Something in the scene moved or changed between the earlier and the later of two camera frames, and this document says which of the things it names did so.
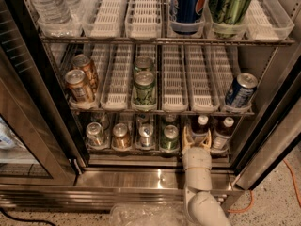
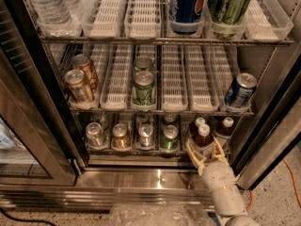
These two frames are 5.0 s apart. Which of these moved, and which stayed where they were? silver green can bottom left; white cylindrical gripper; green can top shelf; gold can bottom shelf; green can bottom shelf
Moved: white cylindrical gripper
Stayed: green can top shelf; gold can bottom shelf; silver green can bottom left; green can bottom shelf
